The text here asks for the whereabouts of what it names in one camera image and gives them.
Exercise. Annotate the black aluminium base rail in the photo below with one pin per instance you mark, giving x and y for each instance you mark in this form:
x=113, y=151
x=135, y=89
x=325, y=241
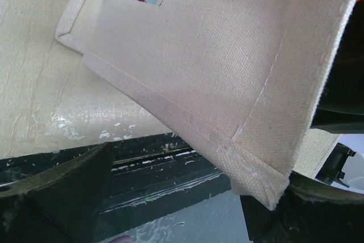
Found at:
x=151, y=177

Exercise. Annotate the canvas tote bag orange handles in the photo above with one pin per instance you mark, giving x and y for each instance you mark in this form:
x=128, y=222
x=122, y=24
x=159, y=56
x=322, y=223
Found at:
x=238, y=80

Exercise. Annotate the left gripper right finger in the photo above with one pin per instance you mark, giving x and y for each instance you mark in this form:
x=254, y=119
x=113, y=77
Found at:
x=314, y=213

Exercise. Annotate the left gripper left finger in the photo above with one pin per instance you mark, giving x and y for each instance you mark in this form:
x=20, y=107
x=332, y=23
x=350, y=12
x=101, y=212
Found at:
x=61, y=204

